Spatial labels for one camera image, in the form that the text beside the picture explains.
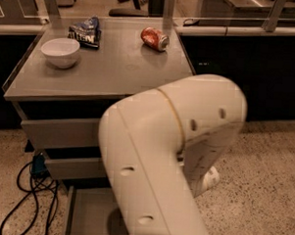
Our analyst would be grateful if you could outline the grey drawer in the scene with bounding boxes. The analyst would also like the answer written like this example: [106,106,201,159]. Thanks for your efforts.
[45,158,106,180]
[62,186,128,235]
[21,118,99,149]

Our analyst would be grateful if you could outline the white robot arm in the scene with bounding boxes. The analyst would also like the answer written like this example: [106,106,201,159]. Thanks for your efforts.
[98,74,247,235]

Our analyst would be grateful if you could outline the grey middle drawer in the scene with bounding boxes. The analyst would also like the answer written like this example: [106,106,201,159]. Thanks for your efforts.
[45,158,106,180]

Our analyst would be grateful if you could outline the dark low cabinet right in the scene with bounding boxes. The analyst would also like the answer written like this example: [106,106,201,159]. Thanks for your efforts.
[180,35,295,121]

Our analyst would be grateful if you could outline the metal post right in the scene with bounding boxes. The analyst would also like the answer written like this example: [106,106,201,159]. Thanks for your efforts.
[262,0,287,32]

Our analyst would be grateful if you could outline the black floor cable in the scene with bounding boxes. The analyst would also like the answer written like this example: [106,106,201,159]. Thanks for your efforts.
[0,160,61,235]

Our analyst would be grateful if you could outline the grey bottom drawer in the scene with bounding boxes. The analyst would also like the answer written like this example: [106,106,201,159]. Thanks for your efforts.
[62,186,128,235]

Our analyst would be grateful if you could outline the grey top drawer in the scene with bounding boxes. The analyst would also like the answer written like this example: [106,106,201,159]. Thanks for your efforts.
[21,118,99,149]

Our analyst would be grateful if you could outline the dark low cabinet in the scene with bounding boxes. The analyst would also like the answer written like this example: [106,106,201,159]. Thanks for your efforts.
[0,33,37,132]
[180,35,295,121]

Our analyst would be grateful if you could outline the grey drawer cabinet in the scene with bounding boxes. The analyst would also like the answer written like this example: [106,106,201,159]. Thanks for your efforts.
[0,11,199,235]

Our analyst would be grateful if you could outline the dark low cabinet left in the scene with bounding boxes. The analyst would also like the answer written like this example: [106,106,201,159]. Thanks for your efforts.
[0,33,37,132]

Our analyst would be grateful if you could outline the black chair base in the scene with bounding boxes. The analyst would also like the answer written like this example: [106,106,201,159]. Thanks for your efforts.
[109,0,149,18]

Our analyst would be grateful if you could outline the blue chip bag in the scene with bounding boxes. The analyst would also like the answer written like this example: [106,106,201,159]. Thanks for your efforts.
[68,16,101,50]

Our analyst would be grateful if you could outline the white ceramic bowl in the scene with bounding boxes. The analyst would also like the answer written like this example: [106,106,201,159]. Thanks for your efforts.
[40,38,80,69]

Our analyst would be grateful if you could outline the blue power adapter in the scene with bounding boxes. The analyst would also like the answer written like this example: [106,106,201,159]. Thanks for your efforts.
[30,153,48,178]

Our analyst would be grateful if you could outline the red soda can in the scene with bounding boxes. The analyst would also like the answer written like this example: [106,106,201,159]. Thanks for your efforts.
[140,27,170,52]

